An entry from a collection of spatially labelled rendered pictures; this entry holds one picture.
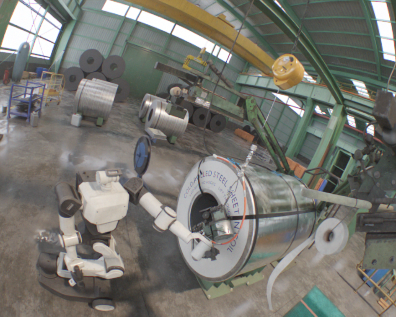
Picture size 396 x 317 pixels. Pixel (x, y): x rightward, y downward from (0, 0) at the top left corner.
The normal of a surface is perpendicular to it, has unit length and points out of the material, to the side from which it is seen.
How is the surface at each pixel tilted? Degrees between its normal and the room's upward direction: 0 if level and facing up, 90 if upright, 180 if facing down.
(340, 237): 90
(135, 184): 23
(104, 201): 45
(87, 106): 101
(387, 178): 90
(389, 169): 90
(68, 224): 90
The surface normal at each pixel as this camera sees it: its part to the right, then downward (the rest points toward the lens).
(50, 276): 0.37, -0.88
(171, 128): 0.32, 0.59
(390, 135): -0.84, -0.18
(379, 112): -0.93, -0.23
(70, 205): 0.73, 0.46
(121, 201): 0.77, -0.30
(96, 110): 0.20, 0.77
